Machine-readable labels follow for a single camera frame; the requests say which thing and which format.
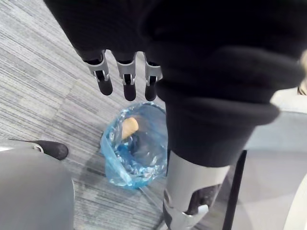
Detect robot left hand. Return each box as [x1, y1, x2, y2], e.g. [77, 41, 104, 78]
[43, 0, 307, 230]

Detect tan rubbish piece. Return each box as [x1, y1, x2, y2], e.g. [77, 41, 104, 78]
[121, 116, 140, 139]

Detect white tea table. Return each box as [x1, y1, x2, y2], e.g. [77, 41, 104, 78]
[236, 90, 307, 230]

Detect blue plastic trash bag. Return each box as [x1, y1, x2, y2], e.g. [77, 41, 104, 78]
[99, 101, 168, 190]

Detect beige item on table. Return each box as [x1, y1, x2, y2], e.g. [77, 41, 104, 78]
[296, 49, 307, 95]

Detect black table leg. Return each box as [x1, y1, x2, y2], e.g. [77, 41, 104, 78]
[223, 149, 248, 230]

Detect dark robot foot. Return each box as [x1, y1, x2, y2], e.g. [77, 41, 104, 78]
[30, 140, 69, 161]

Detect silver robot leg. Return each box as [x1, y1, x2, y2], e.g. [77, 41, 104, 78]
[0, 139, 75, 230]

